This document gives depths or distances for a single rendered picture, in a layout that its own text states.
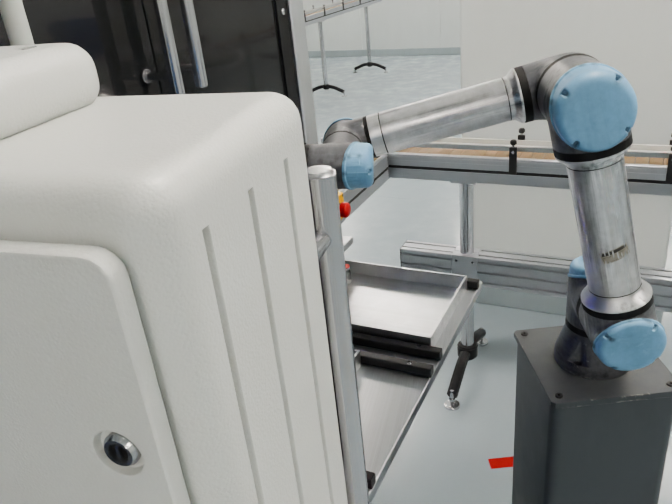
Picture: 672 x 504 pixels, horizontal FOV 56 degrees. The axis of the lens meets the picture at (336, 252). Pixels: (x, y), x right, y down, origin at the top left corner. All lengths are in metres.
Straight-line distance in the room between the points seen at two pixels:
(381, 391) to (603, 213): 0.49
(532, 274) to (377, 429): 1.33
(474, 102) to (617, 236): 0.32
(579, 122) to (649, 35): 1.67
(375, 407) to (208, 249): 0.90
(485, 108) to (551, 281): 1.30
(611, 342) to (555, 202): 1.72
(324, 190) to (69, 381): 0.22
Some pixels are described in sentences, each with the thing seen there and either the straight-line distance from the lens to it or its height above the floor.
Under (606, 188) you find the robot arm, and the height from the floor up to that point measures 1.24.
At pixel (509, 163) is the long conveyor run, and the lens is 2.16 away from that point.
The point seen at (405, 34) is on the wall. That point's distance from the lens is 9.85.
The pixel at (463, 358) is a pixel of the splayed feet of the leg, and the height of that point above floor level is 0.13.
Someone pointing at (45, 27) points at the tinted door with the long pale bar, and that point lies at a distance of 0.96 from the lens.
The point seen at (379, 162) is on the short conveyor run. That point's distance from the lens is 2.20.
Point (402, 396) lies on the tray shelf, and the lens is 1.18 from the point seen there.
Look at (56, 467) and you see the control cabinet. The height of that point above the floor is 1.41.
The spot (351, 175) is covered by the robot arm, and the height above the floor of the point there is 1.29.
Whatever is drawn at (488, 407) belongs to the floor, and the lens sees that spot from 2.53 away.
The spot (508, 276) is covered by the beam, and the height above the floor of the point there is 0.49.
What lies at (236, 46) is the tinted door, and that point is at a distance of 1.28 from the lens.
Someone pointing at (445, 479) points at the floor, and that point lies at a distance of 2.26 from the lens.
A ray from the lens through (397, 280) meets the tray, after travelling 1.53.
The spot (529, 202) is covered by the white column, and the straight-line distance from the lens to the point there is 2.87.
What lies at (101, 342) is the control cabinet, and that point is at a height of 1.49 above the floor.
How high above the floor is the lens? 1.62
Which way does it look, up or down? 26 degrees down
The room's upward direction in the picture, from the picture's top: 6 degrees counter-clockwise
